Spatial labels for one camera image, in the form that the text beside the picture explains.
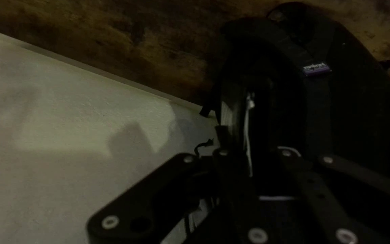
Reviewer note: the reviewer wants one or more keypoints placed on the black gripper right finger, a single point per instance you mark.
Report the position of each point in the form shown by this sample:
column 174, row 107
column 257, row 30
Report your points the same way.
column 331, row 198

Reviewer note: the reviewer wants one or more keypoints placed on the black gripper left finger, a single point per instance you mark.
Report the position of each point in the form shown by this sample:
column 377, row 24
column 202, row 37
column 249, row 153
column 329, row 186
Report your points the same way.
column 159, row 198

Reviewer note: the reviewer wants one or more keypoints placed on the black backpack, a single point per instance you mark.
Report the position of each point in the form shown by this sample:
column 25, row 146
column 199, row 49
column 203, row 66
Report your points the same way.
column 339, row 113

